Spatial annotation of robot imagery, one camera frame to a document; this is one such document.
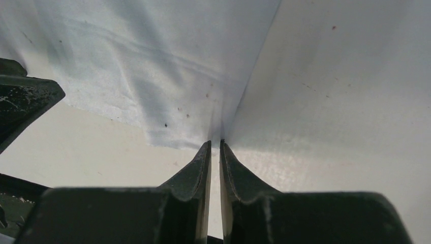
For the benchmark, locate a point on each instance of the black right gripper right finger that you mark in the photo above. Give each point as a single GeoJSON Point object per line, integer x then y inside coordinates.
{"type": "Point", "coordinates": [255, 212]}

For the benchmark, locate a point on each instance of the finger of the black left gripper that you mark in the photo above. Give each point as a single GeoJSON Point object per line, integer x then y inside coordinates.
{"type": "Point", "coordinates": [23, 99]}

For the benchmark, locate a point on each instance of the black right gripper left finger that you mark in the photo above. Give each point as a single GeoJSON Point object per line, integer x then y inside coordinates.
{"type": "Point", "coordinates": [174, 212]}

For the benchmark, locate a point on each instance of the light blue cleaning cloth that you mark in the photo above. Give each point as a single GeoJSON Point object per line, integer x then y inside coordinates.
{"type": "Point", "coordinates": [177, 69]}

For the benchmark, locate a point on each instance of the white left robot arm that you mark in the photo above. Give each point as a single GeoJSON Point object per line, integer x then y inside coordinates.
{"type": "Point", "coordinates": [18, 196]}

